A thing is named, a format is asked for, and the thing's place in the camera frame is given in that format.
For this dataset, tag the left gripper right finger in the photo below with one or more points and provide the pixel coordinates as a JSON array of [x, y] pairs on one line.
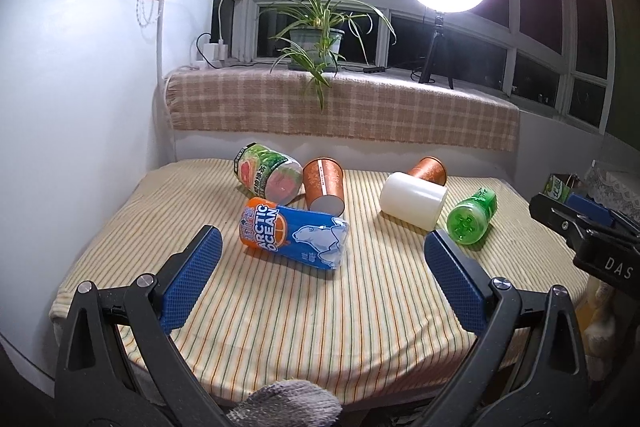
[[527, 366]]

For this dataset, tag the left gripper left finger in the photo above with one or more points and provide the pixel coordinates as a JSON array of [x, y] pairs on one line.
[[95, 384]]

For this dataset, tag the white plastic cup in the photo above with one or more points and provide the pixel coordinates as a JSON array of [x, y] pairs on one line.
[[413, 200]]

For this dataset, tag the right copper paper cup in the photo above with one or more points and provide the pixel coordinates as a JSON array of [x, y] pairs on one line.
[[430, 169]]

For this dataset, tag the copper paper cup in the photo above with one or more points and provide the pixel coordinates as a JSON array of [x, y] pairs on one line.
[[323, 179], [430, 169]]

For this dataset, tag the left copper paper cup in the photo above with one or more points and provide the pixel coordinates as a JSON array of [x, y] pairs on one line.
[[323, 179]]

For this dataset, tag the green white paper bag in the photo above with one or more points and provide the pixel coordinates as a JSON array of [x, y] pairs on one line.
[[560, 186]]

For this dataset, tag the green plastic bottle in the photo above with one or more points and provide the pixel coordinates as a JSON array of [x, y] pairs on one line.
[[468, 221]]

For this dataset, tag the grey fuzzy sleeve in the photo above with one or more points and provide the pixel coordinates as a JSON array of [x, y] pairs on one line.
[[287, 403]]

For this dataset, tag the striped yellow tablecloth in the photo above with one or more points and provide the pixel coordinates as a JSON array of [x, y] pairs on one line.
[[377, 328]]

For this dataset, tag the green pink fruit can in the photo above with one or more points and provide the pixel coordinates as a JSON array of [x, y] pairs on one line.
[[267, 173]]

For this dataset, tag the plaid beige sill cloth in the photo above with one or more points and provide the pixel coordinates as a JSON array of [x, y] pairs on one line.
[[353, 106]]

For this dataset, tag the white power charger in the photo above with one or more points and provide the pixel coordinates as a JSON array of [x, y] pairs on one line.
[[212, 54]]

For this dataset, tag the potted spider plant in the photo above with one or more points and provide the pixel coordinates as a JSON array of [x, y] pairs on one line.
[[313, 39]]

